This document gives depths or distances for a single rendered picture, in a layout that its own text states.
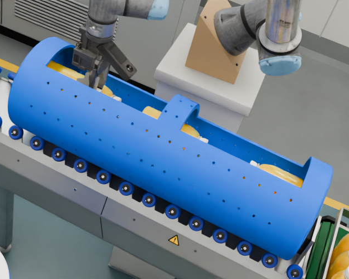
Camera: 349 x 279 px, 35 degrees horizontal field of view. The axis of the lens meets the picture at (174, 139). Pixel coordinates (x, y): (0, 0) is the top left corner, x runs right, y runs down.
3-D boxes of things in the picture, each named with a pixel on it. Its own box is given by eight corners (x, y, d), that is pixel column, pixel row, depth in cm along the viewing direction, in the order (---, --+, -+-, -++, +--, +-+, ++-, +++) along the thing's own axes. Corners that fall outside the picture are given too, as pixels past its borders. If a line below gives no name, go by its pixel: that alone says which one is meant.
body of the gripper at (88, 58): (85, 53, 153) (90, 17, 145) (112, 66, 152) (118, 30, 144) (70, 67, 148) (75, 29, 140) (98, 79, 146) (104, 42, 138)
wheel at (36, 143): (44, 133, 163) (41, 133, 161) (47, 148, 162) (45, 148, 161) (30, 137, 163) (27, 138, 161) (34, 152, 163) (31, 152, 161)
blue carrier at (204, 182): (57, 93, 182) (66, 20, 163) (301, 212, 169) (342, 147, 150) (4, 141, 161) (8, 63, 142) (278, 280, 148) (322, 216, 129)
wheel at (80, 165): (87, 155, 160) (85, 155, 158) (91, 170, 160) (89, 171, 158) (73, 159, 161) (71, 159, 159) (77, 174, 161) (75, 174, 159)
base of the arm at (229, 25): (224, 6, 176) (251, -8, 171) (245, 47, 179) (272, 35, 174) (207, 17, 164) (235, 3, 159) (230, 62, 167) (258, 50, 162)
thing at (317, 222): (297, 238, 164) (314, 212, 155) (304, 241, 163) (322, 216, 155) (289, 262, 156) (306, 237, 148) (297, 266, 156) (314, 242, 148)
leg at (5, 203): (3, 240, 246) (4, 144, 203) (14, 246, 245) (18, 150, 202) (-6, 249, 242) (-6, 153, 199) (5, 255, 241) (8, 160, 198)
